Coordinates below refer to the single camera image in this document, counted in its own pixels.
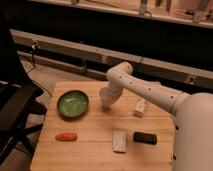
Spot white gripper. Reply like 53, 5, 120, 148
99, 87, 117, 108

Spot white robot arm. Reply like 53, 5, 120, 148
99, 62, 213, 171

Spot green ceramic bowl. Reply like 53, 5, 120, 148
57, 90, 89, 118

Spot white small bottle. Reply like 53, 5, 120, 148
133, 98, 146, 117

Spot white sponge block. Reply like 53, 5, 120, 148
112, 130, 127, 153

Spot black rectangular box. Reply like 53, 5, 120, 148
133, 132, 157, 145

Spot orange carrot toy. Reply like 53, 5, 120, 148
55, 133, 77, 142

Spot black chair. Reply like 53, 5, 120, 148
0, 17, 47, 165

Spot black cable on floor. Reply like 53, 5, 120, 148
19, 41, 54, 98

